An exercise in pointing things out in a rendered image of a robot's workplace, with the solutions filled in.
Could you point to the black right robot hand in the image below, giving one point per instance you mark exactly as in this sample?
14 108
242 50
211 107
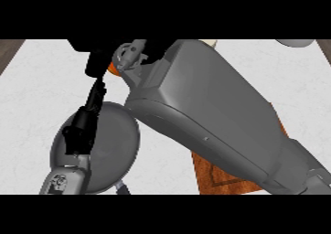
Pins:
98 61

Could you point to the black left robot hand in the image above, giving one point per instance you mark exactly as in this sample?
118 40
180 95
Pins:
84 122

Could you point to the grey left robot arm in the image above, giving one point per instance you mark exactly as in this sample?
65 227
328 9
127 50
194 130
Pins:
65 178

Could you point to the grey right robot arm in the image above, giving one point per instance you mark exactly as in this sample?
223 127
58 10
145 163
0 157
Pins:
207 103

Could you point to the orange squash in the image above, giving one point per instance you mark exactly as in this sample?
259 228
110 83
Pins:
113 69

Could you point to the brown wooden cutting board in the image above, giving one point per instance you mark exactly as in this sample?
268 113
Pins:
217 176

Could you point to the grey round pan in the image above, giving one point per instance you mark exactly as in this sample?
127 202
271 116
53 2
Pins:
113 143

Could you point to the cream pale object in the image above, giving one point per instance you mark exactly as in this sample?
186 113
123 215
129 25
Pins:
210 43

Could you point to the pale grey round object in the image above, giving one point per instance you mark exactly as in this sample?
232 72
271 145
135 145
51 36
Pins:
294 42

